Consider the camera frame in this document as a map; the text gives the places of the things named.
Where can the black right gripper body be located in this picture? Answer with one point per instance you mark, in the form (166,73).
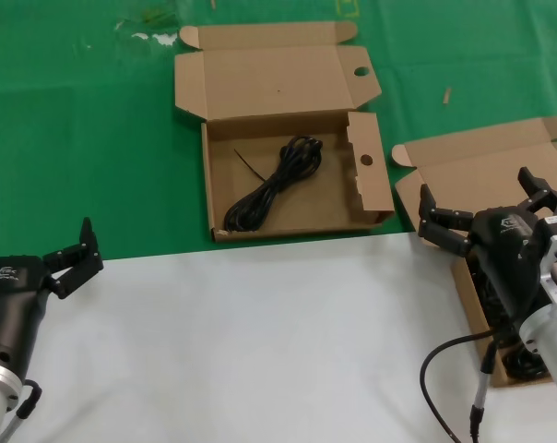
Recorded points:
(506,251)

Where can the open cardboard box with holes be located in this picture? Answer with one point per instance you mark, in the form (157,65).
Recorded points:
(306,207)

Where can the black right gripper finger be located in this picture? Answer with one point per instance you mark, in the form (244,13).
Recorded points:
(550,199)
(444,226)

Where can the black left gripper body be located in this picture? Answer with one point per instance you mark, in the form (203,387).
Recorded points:
(13,300)

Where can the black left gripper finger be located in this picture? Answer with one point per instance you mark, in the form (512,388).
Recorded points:
(82,263)

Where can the open plain cardboard box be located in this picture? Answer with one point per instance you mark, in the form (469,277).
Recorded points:
(467,184)

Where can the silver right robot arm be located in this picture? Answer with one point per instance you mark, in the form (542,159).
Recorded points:
(553,341)

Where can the small wooden stick scrap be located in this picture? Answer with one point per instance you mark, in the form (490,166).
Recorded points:
(446,96)

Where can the green table mat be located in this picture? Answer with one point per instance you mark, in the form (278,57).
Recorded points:
(75,138)

